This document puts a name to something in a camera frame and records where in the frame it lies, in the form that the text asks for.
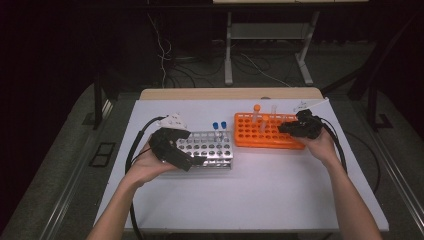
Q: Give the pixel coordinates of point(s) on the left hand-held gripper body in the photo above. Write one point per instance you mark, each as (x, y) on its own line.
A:
(163, 143)

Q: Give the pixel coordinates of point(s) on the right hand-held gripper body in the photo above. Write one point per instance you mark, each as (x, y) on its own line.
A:
(310, 128)

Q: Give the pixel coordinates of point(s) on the silver metal test tube rack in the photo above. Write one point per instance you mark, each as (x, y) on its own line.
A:
(213, 151)

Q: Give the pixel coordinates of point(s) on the clear test tube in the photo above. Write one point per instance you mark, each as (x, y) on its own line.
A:
(273, 111)

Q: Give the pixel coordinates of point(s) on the short orange-capped test tube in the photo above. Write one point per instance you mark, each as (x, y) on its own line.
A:
(264, 121)

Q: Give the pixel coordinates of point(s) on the orange plastic test tube rack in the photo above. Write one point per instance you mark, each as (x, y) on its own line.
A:
(253, 133)

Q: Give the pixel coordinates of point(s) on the person's right hand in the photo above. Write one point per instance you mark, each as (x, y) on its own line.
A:
(320, 146)

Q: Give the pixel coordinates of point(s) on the person's left hand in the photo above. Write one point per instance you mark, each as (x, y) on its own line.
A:
(146, 166)

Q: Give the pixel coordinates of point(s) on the tall orange-capped test tube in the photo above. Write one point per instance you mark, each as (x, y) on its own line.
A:
(256, 111)

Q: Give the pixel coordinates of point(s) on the grey metal stand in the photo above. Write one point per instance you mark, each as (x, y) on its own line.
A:
(228, 50)

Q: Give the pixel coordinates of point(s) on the black floor outlet frame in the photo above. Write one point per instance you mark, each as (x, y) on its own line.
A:
(102, 154)

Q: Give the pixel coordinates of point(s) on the black metal stand post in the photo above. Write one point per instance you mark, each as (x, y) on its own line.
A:
(374, 106)

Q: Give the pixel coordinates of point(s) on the metal floor rail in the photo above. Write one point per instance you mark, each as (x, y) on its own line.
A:
(76, 173)
(396, 173)

